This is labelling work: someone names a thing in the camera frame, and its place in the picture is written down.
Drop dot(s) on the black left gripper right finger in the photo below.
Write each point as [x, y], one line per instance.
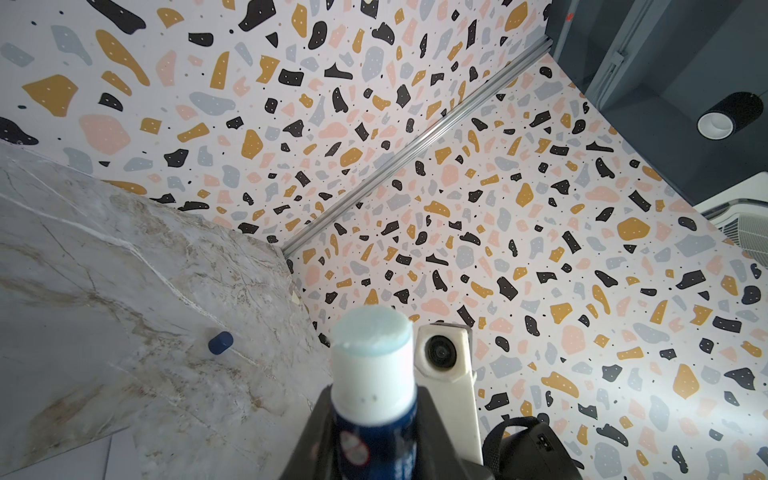
[436, 456]

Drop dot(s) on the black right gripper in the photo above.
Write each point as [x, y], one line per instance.
[526, 448]

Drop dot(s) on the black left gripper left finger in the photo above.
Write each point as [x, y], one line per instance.
[314, 456]

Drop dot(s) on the blue glue stick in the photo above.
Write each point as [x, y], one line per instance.
[374, 394]

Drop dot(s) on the dark blue glue cap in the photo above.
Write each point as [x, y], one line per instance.
[220, 343]

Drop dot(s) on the lavender envelope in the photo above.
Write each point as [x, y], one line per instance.
[111, 457]

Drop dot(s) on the white ceiling air conditioner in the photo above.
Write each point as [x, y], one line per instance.
[742, 218]

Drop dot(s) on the black ceiling spotlight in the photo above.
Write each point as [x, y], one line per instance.
[730, 115]

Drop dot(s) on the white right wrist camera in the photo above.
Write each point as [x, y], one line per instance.
[443, 365]

